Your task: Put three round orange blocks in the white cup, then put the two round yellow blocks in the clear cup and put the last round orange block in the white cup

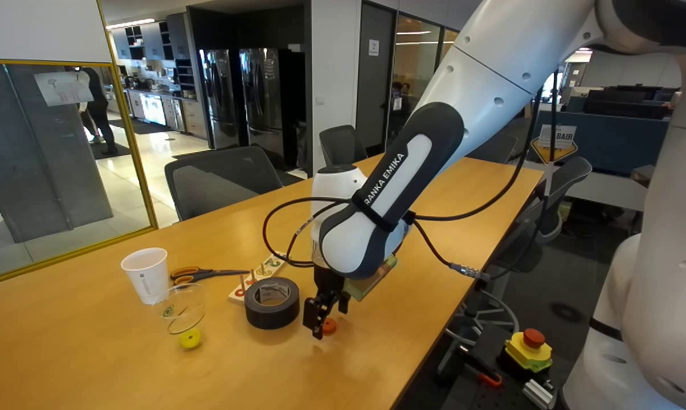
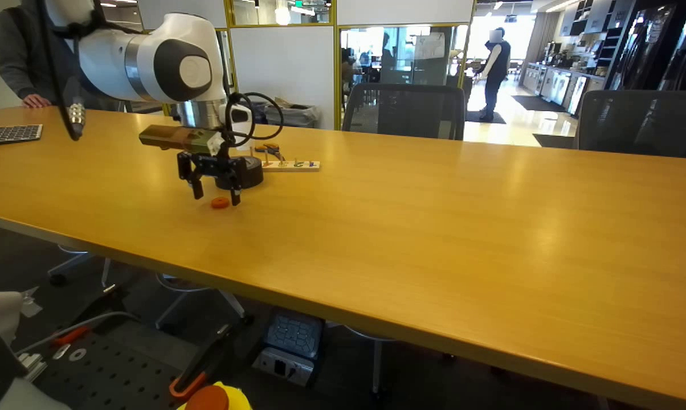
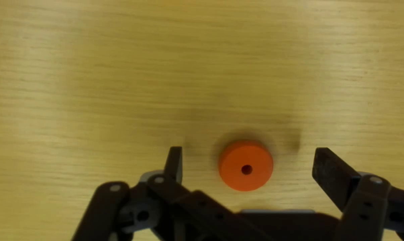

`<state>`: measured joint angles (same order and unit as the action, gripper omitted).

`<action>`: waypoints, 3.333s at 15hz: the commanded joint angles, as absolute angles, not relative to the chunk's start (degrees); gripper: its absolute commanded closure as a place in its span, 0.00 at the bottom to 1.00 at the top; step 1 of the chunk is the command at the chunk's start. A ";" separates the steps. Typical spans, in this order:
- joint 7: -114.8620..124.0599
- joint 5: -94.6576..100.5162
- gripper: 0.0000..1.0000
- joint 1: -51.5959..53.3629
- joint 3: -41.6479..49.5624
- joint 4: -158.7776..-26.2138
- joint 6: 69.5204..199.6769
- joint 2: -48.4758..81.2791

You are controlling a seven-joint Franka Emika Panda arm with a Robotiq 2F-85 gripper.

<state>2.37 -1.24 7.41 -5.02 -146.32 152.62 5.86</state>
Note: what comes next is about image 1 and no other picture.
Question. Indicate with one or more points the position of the person in black vest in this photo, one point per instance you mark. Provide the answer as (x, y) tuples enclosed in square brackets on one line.
[(99, 105)]

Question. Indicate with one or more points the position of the yellow framed partition wall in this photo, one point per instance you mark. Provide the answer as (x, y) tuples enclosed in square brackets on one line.
[(54, 151)]

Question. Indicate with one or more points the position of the round yellow block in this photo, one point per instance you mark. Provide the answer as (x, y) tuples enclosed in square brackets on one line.
[(185, 333), (193, 343)]

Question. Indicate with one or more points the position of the black office chair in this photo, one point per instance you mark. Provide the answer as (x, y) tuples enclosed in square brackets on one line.
[(538, 219)]

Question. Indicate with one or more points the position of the clear drinking glass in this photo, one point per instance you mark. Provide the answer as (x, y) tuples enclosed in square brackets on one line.
[(184, 309)]

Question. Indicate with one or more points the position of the grey office chair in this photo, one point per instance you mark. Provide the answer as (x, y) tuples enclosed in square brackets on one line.
[(342, 150), (207, 183)]

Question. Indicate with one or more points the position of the yellow red emergency stop button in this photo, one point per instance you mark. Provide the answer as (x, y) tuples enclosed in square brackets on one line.
[(527, 353)]

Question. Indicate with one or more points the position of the yellow white desk sign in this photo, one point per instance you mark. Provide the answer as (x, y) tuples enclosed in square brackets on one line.
[(554, 142)]

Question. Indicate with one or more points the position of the black glass door refrigerator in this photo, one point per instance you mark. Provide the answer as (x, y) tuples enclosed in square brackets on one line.
[(235, 99)]

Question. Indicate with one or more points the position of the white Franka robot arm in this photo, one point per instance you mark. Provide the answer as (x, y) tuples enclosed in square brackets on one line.
[(510, 60)]

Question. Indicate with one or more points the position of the small white connector box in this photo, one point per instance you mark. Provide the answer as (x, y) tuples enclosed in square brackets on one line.
[(538, 396)]

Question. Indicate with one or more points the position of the white paper cup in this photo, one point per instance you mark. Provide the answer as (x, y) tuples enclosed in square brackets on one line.
[(147, 276)]

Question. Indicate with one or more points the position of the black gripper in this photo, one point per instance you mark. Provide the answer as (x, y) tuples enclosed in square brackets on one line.
[(329, 285)]

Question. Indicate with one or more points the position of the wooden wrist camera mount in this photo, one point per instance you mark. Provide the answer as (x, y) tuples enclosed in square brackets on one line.
[(373, 283)]

